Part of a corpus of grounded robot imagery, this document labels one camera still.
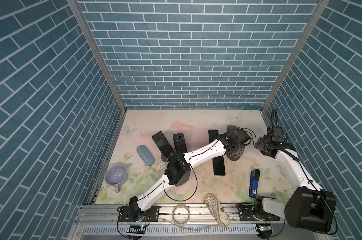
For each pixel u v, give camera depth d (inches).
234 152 30.4
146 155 36.7
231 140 26.1
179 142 35.3
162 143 34.6
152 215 29.1
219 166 35.8
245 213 29.0
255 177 32.4
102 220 28.5
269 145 23.5
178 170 21.9
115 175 33.7
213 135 43.5
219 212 28.3
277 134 25.4
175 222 28.3
